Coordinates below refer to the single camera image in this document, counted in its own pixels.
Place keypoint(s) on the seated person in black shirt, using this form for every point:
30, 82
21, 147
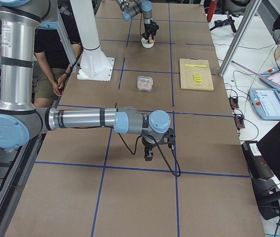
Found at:
54, 63

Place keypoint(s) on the black computer tower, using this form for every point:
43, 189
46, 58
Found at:
257, 165

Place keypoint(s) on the clear plastic egg box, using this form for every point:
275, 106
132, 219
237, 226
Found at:
146, 80

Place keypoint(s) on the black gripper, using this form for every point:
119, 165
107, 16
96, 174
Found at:
147, 142
151, 26

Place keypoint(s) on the wooden cutting board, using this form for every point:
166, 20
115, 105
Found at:
186, 75

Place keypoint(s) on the red cylinder bottle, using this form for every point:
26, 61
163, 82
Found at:
212, 7

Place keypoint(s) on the aluminium frame post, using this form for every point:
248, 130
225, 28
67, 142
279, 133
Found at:
246, 20

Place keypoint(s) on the white ceramic bowl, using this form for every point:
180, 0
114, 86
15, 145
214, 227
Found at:
146, 44

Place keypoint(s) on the yellow plastic knife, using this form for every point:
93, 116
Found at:
192, 65

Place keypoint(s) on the blue teach pendant near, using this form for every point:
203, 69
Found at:
266, 102

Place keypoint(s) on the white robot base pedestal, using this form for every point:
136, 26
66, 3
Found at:
94, 64

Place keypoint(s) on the brown egg in box front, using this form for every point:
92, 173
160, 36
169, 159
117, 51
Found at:
141, 85

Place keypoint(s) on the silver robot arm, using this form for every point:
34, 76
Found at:
20, 120
145, 8

